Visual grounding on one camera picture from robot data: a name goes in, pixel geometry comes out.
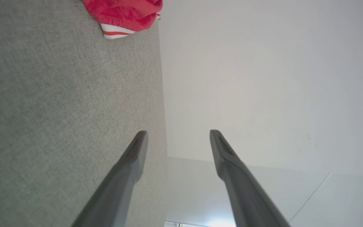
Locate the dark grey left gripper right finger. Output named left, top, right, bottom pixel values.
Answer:
left=210, top=129, right=291, bottom=227

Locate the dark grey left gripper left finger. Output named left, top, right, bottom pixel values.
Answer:
left=71, top=131, right=148, bottom=227

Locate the red and white basketball jersey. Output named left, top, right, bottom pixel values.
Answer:
left=82, top=0, right=164, bottom=40

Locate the grey fabric sofa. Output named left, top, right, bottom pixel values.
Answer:
left=0, top=0, right=168, bottom=227

